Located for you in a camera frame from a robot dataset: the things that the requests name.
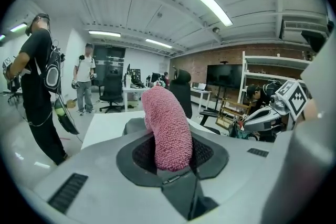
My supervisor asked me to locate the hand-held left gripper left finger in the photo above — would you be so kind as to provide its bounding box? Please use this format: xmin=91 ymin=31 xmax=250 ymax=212
xmin=132 ymin=135 xmax=158 ymax=175

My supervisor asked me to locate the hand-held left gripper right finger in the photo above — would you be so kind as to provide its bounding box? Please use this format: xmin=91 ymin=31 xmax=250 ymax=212
xmin=189 ymin=137 xmax=214 ymax=169

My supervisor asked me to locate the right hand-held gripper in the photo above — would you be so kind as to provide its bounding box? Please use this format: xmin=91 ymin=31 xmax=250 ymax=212
xmin=243 ymin=80 xmax=308 ymax=133

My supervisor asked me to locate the pink cloth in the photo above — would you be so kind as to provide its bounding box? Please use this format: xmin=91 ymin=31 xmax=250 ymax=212
xmin=141 ymin=86 xmax=194 ymax=173

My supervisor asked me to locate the person's right forearm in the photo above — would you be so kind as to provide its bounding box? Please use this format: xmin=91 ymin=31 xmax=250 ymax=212
xmin=303 ymin=98 xmax=325 ymax=124

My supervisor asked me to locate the black and white worn backpack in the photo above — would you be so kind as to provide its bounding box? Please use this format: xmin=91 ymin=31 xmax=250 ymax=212
xmin=43 ymin=44 xmax=66 ymax=94

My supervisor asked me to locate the wooden rack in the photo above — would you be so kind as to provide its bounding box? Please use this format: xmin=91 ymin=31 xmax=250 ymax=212
xmin=216 ymin=98 xmax=252 ymax=130

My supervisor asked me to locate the black chair armrest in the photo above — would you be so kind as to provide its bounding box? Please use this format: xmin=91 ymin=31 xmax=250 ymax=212
xmin=198 ymin=109 xmax=222 ymax=126

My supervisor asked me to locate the black television screen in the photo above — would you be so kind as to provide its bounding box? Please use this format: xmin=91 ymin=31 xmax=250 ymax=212
xmin=206 ymin=63 xmax=244 ymax=89

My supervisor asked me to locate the white metal shelf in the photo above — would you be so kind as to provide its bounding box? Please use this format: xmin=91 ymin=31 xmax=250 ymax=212
xmin=238 ymin=50 xmax=313 ymax=113

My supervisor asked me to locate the white desk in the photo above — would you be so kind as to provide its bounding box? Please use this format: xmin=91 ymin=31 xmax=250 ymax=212
xmin=190 ymin=87 xmax=213 ymax=111
xmin=122 ymin=85 xmax=153 ymax=112

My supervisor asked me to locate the black chair with headrest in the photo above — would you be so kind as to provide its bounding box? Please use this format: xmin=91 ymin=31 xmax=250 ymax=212
xmin=169 ymin=67 xmax=194 ymax=119

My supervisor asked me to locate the black office chair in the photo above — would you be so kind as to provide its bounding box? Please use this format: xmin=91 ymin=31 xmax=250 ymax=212
xmin=99 ymin=73 xmax=124 ymax=114

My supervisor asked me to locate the black and green hanging bag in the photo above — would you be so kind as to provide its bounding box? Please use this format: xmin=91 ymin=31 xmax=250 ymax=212
xmin=53 ymin=98 xmax=80 ymax=136

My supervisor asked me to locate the white air conditioner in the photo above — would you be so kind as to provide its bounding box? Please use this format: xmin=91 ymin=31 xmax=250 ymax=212
xmin=280 ymin=19 xmax=330 ymax=41

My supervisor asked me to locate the black double door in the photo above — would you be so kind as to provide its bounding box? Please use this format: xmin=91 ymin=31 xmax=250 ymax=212
xmin=92 ymin=44 xmax=125 ymax=89

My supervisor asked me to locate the long ceiling light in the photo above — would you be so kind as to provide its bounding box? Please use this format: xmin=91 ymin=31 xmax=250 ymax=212
xmin=144 ymin=38 xmax=173 ymax=49
xmin=191 ymin=0 xmax=234 ymax=27
xmin=9 ymin=23 xmax=28 ymax=33
xmin=88 ymin=30 xmax=122 ymax=38

